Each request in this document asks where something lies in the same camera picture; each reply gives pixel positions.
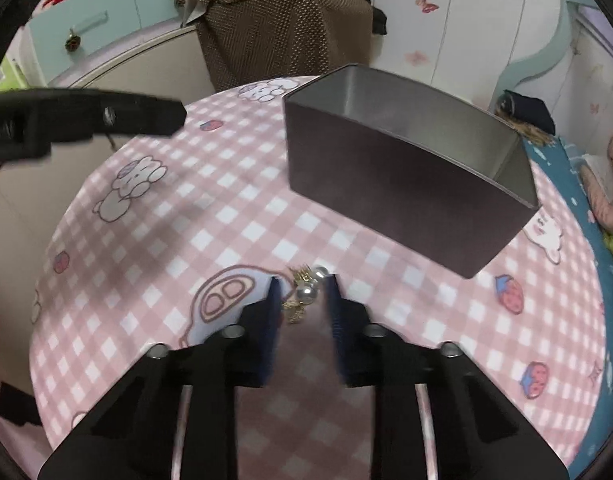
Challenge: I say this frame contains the mint green drawer cabinet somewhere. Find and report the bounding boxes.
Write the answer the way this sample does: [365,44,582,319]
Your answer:
[26,0,212,86]

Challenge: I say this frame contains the grey metal tin box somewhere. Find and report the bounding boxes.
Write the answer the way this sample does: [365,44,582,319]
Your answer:
[284,65,541,280]

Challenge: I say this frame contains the white wardrobe doors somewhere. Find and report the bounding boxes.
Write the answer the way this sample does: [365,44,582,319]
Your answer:
[291,0,567,111]

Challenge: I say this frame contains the gold pearl brooch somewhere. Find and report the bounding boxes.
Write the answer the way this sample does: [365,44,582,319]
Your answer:
[285,264,330,326]

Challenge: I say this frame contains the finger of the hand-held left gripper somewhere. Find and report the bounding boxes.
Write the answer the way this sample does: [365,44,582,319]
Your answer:
[0,87,187,163]

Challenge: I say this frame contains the folded dark clothes pile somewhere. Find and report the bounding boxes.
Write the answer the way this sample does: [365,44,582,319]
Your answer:
[495,90,557,137]

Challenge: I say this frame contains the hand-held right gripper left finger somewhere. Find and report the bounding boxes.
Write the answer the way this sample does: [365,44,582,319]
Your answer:
[36,275,282,480]

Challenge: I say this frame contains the pink checked cartoon tablecloth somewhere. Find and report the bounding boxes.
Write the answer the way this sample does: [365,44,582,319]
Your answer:
[29,75,612,480]

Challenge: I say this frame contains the mint green bunk bed frame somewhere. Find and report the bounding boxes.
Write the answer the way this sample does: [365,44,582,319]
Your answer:
[491,0,607,106]

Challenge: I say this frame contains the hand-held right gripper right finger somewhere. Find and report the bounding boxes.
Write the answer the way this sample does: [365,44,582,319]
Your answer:
[323,272,570,480]

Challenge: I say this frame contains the brown dotted cloth cover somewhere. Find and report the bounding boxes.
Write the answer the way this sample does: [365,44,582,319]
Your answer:
[194,0,375,93]

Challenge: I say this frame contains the beige two-door cabinet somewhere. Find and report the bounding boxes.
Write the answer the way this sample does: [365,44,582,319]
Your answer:
[0,25,212,241]

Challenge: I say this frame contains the teal patterned bed sheet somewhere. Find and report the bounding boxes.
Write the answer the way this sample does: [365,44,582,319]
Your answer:
[524,134,613,411]

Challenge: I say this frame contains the pink plush toy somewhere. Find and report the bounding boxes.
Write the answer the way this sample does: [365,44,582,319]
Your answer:
[579,132,613,231]

